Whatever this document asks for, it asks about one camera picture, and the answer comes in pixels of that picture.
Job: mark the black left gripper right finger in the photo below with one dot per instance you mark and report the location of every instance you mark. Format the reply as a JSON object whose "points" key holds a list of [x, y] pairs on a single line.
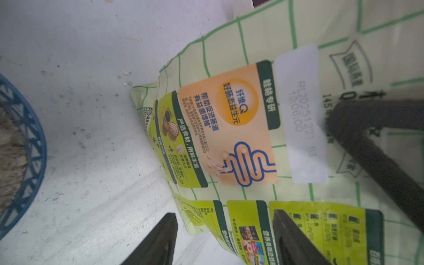
{"points": [[293, 246]]}

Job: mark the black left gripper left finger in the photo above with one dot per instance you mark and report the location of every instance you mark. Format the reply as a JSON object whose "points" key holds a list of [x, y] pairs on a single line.
{"points": [[157, 248]]}

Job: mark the green oats bag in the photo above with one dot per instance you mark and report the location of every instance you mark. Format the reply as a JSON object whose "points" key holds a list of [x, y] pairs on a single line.
{"points": [[315, 108]]}

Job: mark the blue patterned breakfast bowl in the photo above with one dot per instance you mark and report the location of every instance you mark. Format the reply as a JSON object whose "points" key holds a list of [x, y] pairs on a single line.
{"points": [[23, 155]]}

